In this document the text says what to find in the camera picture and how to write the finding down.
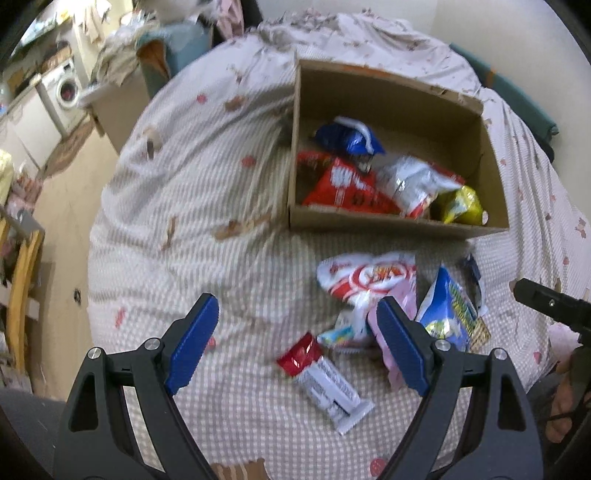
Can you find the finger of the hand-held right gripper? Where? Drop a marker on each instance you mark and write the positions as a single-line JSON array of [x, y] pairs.
[[551, 302]]

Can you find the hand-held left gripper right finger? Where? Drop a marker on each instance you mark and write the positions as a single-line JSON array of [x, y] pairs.
[[404, 346]]

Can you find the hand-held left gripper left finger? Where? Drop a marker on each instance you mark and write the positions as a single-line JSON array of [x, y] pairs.
[[191, 346]]

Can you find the pink snack packet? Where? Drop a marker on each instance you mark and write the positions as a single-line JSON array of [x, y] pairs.
[[408, 293]]

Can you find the small light blue packet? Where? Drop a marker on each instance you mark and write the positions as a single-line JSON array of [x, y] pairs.
[[341, 337]]

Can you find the blue bag yellow-green label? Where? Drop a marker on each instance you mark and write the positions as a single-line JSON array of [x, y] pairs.
[[450, 300]]

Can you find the white snack bag red swirl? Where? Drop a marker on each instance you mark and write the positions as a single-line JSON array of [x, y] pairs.
[[369, 277]]

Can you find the small dark snack packet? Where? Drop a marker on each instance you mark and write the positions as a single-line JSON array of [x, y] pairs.
[[471, 267]]

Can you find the silver bar wrapper red end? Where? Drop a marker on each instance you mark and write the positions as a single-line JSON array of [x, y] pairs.
[[323, 387]]

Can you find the yellow snack packet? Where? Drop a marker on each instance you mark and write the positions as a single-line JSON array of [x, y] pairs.
[[459, 205]]

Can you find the silver and red snack bag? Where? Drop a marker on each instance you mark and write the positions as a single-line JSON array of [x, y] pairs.
[[411, 182]]

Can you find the large red snack bag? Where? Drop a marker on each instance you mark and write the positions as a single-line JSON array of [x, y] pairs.
[[346, 184]]

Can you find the blue bag white stripe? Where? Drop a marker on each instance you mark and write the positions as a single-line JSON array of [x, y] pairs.
[[341, 138]]

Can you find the brown cardboard box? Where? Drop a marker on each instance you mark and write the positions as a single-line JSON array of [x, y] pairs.
[[392, 106]]

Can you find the person's foot in sandal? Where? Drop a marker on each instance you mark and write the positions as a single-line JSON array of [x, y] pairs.
[[563, 401]]

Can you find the small black floor object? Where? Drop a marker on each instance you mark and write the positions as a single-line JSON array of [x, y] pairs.
[[77, 295]]

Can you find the wooden chair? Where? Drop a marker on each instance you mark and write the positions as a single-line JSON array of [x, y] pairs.
[[25, 286]]

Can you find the person's grey trouser leg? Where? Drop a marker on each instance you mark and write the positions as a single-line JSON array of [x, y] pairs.
[[27, 415]]

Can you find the brown patterned rug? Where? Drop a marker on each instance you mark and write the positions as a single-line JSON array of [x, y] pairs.
[[69, 147]]

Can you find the beige cabinet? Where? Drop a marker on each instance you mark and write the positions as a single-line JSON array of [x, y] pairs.
[[124, 115]]

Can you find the pale yellow clothing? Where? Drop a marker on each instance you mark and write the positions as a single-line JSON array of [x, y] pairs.
[[4, 175]]

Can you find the white kitchen cabinets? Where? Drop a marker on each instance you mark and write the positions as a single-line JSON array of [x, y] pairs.
[[27, 124]]

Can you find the white washing machine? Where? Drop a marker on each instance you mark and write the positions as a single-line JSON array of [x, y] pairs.
[[67, 90]]

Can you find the pile of beige clothes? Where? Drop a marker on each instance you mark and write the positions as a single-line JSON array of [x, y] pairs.
[[120, 55]]

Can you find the teal cushioned chair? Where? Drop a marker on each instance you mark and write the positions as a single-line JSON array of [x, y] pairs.
[[184, 46]]

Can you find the pink curtain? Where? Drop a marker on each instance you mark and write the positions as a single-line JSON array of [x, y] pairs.
[[228, 18]]

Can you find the hanging beige towel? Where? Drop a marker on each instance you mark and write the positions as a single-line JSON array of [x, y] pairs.
[[90, 25]]

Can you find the white and grey cat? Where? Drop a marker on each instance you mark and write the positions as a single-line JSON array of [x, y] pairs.
[[175, 7]]

